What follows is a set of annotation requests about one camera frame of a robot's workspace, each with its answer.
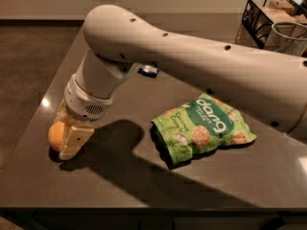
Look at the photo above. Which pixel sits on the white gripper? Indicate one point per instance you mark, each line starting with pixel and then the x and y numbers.
pixel 83 104

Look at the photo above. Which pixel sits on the orange fruit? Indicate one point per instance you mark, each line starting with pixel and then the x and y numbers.
pixel 55 135

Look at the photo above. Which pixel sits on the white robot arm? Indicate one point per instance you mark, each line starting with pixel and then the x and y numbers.
pixel 270 86

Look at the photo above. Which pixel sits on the dark wrapped snack bar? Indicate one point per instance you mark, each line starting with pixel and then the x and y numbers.
pixel 148 71

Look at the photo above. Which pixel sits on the green snack bag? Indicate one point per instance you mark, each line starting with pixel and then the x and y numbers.
pixel 199 127

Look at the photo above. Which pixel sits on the clear glass bowl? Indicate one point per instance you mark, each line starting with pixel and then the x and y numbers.
pixel 288 38

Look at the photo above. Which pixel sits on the black wire basket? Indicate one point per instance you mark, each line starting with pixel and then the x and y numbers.
pixel 259 15

